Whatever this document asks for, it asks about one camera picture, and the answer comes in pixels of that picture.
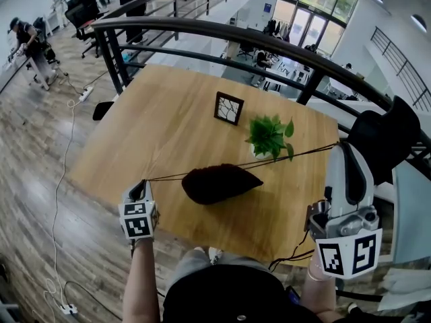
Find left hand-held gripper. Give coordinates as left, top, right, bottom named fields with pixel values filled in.
left=118, top=179, right=159, bottom=240

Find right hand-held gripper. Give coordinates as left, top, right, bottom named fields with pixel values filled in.
left=305, top=142, right=383, bottom=280

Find black drawstring bag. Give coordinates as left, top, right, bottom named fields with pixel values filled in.
left=147, top=141, right=341, bottom=205

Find person's left forearm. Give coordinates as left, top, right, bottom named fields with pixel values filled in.
left=121, top=239, right=161, bottom=323

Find person's right forearm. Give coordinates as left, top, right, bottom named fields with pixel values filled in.
left=301, top=254, right=344, bottom=322

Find black mesh office chair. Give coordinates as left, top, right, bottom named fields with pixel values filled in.
left=346, top=96, right=422, bottom=186

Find pale grey table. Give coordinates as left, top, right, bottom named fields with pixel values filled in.
left=392, top=159, right=431, bottom=265

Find person's grey shorts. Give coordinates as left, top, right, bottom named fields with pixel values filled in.
left=170, top=247, right=270, bottom=282

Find black rounded pad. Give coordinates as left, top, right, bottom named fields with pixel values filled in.
left=92, top=101, right=115, bottom=121

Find green plant in white pot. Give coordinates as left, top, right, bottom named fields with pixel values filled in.
left=244, top=114, right=296, bottom=163

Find person's right shoe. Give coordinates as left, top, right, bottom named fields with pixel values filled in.
left=208, top=246, right=223, bottom=265

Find black wheeled stand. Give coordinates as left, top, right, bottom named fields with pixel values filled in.
left=336, top=277, right=383, bottom=302

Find white cloth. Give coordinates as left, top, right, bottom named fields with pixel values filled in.
left=378, top=267, right=431, bottom=311

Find blue waist device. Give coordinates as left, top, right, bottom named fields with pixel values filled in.
left=285, top=285, right=301, bottom=305

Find person's black shirt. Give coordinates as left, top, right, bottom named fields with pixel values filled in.
left=162, top=264, right=324, bottom=323

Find glazed entrance window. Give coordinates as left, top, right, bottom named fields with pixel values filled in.
left=272, top=0, right=358, bottom=57

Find rack of hanging coats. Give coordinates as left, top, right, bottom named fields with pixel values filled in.
left=263, top=18, right=291, bottom=42

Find white desk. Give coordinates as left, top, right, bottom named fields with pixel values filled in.
left=0, top=54, right=51, bottom=92

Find black straight railing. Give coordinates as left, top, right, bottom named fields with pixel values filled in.
left=100, top=0, right=253, bottom=42

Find black swivel office chair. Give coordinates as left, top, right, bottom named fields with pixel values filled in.
left=65, top=0, right=102, bottom=59

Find long white floor cable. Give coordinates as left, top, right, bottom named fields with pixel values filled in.
left=32, top=99, right=85, bottom=319

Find thin metal bracelet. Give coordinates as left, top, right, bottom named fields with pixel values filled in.
left=306, top=264, right=333, bottom=283

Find black floor cable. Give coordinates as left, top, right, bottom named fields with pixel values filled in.
left=63, top=280, right=122, bottom=321

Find black picture frame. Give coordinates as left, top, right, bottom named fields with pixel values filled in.
left=213, top=91, right=245, bottom=127

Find black wall railing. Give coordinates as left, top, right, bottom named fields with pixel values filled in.
left=370, top=26, right=431, bottom=112

